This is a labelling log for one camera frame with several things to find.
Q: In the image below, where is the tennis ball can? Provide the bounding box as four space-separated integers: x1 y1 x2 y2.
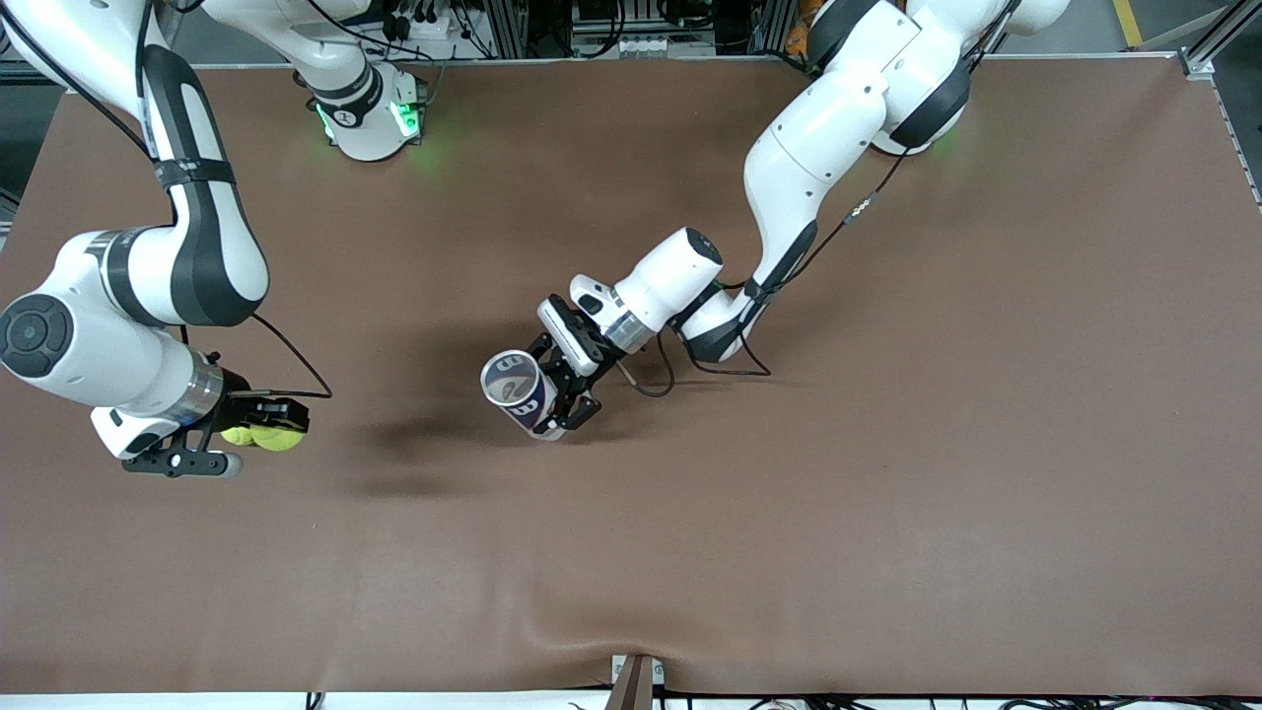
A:
480 349 571 443

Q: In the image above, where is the brown mounting bar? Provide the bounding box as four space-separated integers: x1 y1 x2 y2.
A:
603 657 655 710

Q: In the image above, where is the grey bracket plate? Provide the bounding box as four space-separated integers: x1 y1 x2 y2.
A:
609 654 666 689

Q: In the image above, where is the orange packets pile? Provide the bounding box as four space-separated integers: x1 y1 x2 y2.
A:
786 0 819 56

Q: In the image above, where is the white power strip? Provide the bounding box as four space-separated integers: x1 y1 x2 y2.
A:
380 10 466 42

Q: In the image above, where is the brown table mat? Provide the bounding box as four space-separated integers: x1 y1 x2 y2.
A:
0 56 1262 696

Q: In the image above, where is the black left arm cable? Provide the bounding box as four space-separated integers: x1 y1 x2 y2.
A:
621 30 997 398

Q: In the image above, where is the aluminium frame strut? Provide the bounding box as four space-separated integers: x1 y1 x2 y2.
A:
1180 0 1262 78

